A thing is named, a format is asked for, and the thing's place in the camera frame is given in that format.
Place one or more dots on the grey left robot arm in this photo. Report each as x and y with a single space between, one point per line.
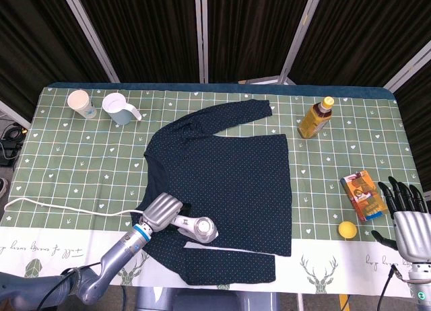
114 253

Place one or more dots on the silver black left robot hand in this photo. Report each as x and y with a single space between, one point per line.
161 211

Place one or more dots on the dark shoe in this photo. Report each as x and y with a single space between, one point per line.
3 188

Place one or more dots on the dark navy dotted shirt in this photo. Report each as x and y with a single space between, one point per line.
235 190

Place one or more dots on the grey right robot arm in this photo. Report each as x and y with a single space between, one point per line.
421 285

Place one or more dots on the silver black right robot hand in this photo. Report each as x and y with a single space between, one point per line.
412 232

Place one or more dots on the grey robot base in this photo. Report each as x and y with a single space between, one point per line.
208 301

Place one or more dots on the white handheld garment steamer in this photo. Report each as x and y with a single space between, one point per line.
202 227

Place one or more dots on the yellow ball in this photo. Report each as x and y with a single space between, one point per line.
347 230

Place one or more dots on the yellow tea bottle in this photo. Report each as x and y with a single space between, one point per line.
314 120

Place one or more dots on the orange snack box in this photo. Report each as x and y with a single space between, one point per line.
363 196

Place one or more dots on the green checkered tablecloth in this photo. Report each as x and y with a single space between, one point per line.
84 156

